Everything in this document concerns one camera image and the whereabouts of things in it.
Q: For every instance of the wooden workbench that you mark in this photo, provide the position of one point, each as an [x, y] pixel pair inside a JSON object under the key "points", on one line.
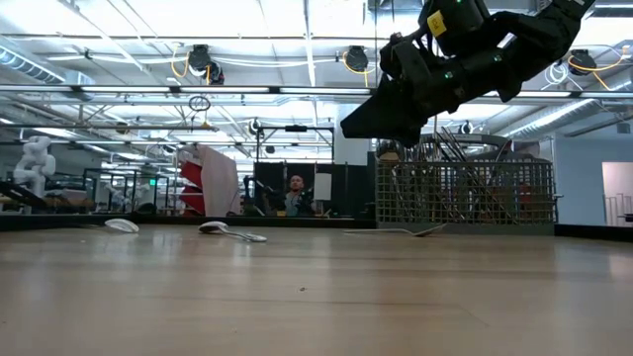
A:
{"points": [[69, 203]]}

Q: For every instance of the grey mesh cutlery basket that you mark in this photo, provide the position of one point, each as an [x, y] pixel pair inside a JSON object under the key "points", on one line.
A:
{"points": [[445, 228]]}

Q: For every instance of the long linear ceiling light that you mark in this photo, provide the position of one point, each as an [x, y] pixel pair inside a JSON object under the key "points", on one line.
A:
{"points": [[222, 90]]}

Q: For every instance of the black partition panel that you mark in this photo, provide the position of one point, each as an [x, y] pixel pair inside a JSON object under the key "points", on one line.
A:
{"points": [[346, 188]]}

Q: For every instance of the black metal gantry frame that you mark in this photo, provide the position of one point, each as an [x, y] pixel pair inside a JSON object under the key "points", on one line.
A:
{"points": [[296, 128]]}

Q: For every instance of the person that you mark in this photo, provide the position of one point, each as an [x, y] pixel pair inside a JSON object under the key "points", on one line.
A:
{"points": [[297, 198]]}

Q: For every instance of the white paper sign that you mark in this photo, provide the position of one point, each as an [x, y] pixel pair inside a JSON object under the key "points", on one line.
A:
{"points": [[323, 187]]}

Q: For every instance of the red rack with pale cover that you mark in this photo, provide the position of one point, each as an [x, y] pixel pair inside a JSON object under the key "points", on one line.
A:
{"points": [[217, 183]]}

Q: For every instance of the black framed glass enclosure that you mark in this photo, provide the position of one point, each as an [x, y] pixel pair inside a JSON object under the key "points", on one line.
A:
{"points": [[114, 171]]}

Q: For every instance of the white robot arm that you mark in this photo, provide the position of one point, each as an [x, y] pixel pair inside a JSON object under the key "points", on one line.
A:
{"points": [[35, 163]]}

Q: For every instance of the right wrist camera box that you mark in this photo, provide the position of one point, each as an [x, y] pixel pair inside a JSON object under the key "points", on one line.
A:
{"points": [[462, 29]]}

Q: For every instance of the silver ventilation duct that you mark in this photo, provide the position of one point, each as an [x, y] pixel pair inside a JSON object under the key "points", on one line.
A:
{"points": [[559, 116], [29, 66]]}

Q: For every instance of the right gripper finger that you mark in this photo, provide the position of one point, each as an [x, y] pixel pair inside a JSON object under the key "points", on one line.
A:
{"points": [[386, 109], [395, 133]]}

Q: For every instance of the white square column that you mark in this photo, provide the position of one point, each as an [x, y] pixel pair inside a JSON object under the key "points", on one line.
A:
{"points": [[353, 153]]}

